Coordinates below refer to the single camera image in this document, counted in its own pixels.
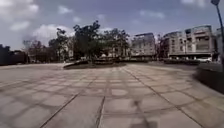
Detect dark building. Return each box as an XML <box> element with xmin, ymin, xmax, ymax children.
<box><xmin>0</xmin><ymin>44</ymin><xmax>30</xmax><ymax>66</ymax></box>

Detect dark trimmed hedge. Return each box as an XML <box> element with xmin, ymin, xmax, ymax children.
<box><xmin>163</xmin><ymin>58</ymin><xmax>201</xmax><ymax>66</ymax></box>

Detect raised planter bed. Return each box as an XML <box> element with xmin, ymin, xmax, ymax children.
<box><xmin>62</xmin><ymin>58</ymin><xmax>128</xmax><ymax>70</ymax></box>

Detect wide building with balconies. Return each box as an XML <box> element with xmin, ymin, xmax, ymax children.
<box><xmin>159</xmin><ymin>24</ymin><xmax>217</xmax><ymax>60</ymax></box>

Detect group of trees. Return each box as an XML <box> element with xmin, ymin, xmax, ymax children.
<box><xmin>22</xmin><ymin>20</ymin><xmax>132</xmax><ymax>64</ymax></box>

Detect grey stone slab plaza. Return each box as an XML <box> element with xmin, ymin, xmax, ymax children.
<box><xmin>0</xmin><ymin>62</ymin><xmax>224</xmax><ymax>128</ymax></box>

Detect tall street lamp pole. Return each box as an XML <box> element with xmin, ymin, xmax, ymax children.
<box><xmin>210</xmin><ymin>0</ymin><xmax>224</xmax><ymax>72</ymax></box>

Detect grey multi-storey building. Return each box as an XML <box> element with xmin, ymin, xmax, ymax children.
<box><xmin>130</xmin><ymin>32</ymin><xmax>157</xmax><ymax>58</ymax></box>

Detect white vehicle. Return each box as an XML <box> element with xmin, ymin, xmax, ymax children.
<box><xmin>196</xmin><ymin>57</ymin><xmax>213</xmax><ymax>64</ymax></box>

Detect dark low wall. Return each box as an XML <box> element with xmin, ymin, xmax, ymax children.
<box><xmin>193</xmin><ymin>62</ymin><xmax>224</xmax><ymax>95</ymax></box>

